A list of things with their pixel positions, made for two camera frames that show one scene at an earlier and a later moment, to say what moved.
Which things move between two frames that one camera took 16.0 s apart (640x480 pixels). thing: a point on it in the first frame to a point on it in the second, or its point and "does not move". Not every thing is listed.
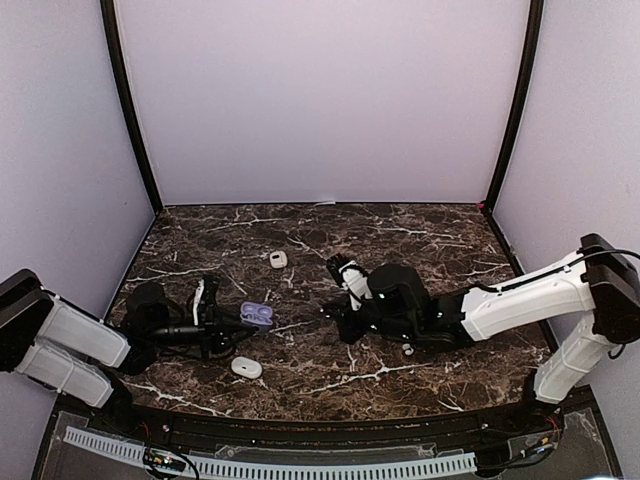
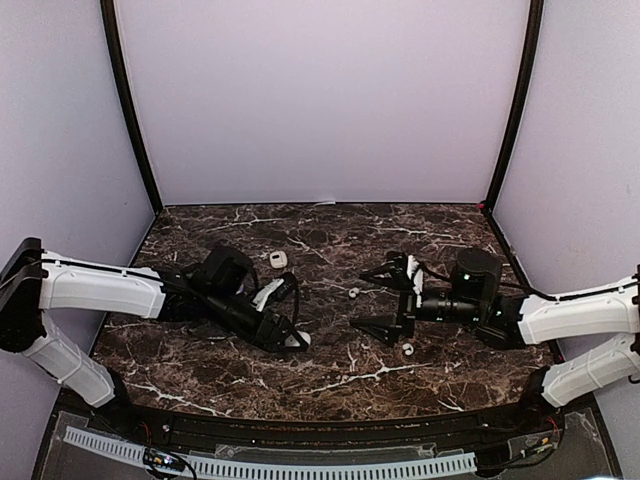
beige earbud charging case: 278,259 does not move
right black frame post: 527,80 does not move
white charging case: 246,367 to 290,340
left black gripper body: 206,331 to 257,335
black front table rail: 191,426 does not move
